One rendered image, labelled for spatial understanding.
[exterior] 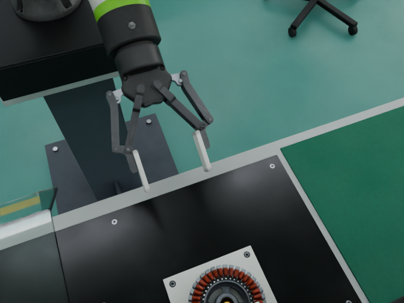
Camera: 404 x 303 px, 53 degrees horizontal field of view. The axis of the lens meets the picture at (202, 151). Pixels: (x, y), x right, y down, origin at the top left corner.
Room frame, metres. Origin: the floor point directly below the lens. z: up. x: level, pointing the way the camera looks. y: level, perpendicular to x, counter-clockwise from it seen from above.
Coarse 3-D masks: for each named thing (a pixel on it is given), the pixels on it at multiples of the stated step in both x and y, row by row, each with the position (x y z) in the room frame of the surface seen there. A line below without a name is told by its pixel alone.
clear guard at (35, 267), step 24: (48, 192) 0.19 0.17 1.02; (0, 216) 0.15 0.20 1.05; (24, 216) 0.15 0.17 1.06; (48, 216) 0.15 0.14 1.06; (0, 240) 0.12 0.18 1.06; (24, 240) 0.12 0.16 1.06; (48, 240) 0.12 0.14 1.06; (0, 264) 0.10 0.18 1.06; (24, 264) 0.10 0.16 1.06; (48, 264) 0.10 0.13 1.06; (0, 288) 0.08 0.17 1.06; (24, 288) 0.08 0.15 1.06; (48, 288) 0.08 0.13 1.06
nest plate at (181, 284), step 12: (240, 252) 0.20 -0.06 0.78; (252, 252) 0.20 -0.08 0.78; (204, 264) 0.18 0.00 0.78; (216, 264) 0.18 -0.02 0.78; (228, 264) 0.18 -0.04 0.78; (240, 264) 0.18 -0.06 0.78; (252, 264) 0.18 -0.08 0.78; (180, 276) 0.17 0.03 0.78; (192, 276) 0.17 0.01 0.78; (264, 276) 0.17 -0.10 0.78; (168, 288) 0.15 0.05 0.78; (180, 288) 0.15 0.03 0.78; (264, 288) 0.15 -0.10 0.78; (180, 300) 0.13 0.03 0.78; (240, 300) 0.13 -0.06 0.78
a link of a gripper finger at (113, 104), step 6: (108, 96) 0.41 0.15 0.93; (114, 96) 0.41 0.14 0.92; (114, 102) 0.40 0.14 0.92; (114, 108) 0.39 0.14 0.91; (114, 114) 0.38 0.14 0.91; (114, 120) 0.37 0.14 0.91; (114, 126) 0.37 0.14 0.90; (114, 132) 0.36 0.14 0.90; (114, 138) 0.35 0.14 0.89; (114, 144) 0.34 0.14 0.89; (114, 150) 0.33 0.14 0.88
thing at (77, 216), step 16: (368, 112) 0.51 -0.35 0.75; (320, 128) 0.47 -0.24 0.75; (336, 128) 0.47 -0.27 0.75; (272, 144) 0.43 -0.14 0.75; (288, 144) 0.43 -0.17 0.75; (224, 160) 0.40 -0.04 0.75; (240, 160) 0.40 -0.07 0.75; (256, 160) 0.40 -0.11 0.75; (176, 176) 0.36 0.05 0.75; (192, 176) 0.36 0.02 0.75; (208, 176) 0.36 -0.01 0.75; (128, 192) 0.33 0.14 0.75; (144, 192) 0.33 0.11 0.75; (160, 192) 0.33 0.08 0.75; (304, 192) 0.33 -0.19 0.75; (80, 208) 0.29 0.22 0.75; (96, 208) 0.29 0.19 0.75; (112, 208) 0.29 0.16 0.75; (64, 224) 0.26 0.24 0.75; (320, 224) 0.26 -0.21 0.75; (336, 256) 0.21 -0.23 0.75
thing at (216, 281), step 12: (204, 276) 0.16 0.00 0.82; (216, 276) 0.16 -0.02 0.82; (228, 276) 0.16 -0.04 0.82; (240, 276) 0.16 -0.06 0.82; (252, 276) 0.16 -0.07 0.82; (192, 288) 0.14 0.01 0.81; (204, 288) 0.14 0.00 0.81; (216, 288) 0.14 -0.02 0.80; (228, 288) 0.14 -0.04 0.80; (240, 288) 0.14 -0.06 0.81; (252, 288) 0.14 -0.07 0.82; (192, 300) 0.12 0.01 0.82; (204, 300) 0.12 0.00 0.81; (216, 300) 0.12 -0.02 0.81; (252, 300) 0.12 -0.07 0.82; (264, 300) 0.12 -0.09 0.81
